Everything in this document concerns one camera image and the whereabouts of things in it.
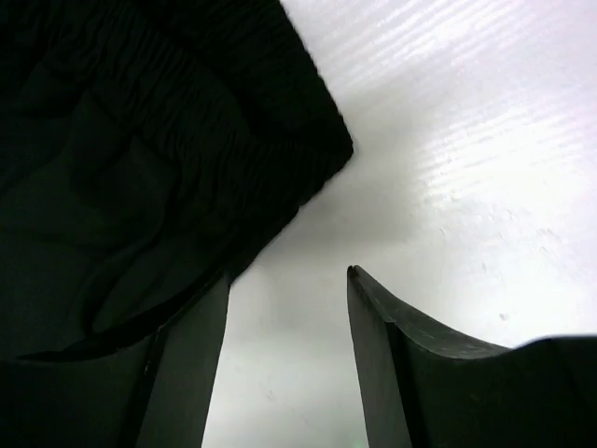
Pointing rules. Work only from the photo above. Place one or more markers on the black trousers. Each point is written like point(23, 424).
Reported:
point(143, 142)

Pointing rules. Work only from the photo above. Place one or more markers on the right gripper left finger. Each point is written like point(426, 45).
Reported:
point(145, 383)

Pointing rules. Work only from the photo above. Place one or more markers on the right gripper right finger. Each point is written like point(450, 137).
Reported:
point(424, 384)

